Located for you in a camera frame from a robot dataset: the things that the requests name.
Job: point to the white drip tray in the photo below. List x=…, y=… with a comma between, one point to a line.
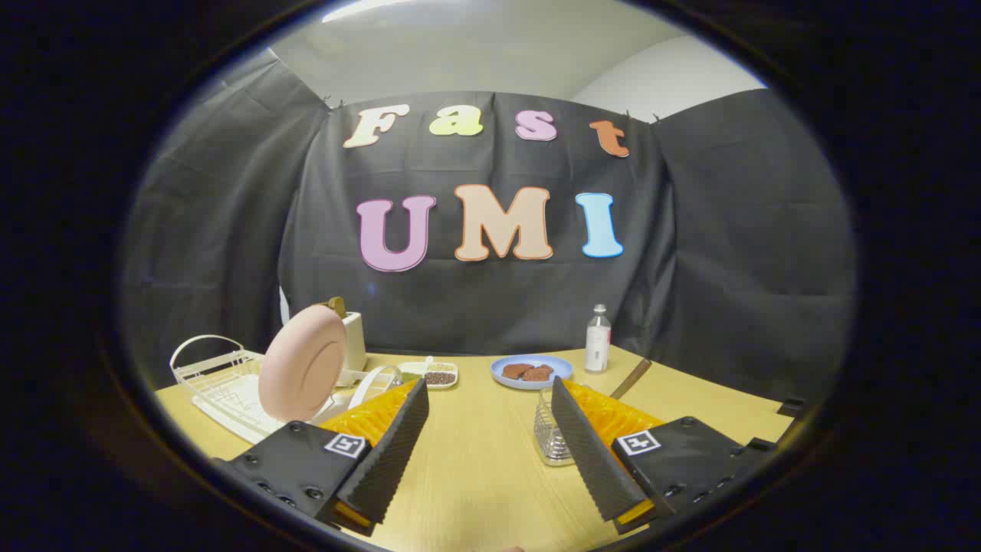
x=237, y=406

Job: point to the black table clamp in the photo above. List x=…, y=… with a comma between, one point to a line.
x=760, y=445
x=791, y=405

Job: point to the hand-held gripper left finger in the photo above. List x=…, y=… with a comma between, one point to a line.
x=383, y=460

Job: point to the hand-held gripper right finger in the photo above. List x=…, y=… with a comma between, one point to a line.
x=590, y=452

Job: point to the black backdrop cloth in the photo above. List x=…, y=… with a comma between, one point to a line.
x=498, y=307

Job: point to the brown toast slice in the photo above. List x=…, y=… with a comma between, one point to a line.
x=336, y=306

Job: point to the clear plastic bottle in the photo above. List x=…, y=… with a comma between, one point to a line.
x=598, y=341

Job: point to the white divided grain tray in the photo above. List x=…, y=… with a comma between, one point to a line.
x=441, y=377

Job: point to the pink plate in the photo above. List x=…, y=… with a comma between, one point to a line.
x=303, y=373

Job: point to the blue plate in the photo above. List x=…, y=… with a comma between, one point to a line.
x=563, y=369

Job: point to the white toaster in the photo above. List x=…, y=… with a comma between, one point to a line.
x=354, y=345

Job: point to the brown meat piece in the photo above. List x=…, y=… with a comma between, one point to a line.
x=515, y=371
x=539, y=374

